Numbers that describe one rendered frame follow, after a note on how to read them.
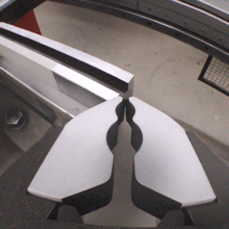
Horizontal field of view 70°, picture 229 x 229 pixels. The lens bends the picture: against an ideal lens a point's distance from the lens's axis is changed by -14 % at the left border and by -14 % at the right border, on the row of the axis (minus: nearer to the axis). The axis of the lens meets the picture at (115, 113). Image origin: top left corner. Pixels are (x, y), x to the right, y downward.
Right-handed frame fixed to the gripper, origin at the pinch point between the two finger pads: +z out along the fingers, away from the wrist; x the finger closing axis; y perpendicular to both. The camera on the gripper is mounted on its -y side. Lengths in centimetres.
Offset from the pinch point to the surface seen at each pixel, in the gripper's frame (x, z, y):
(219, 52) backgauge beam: 17.0, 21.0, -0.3
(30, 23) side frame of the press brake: -70, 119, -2
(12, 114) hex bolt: -14.2, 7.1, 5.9
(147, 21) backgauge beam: 4.1, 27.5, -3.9
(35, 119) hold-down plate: -11.4, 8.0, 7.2
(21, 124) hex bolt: -13.2, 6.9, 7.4
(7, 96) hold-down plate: -17.6, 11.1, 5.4
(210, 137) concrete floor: 60, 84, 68
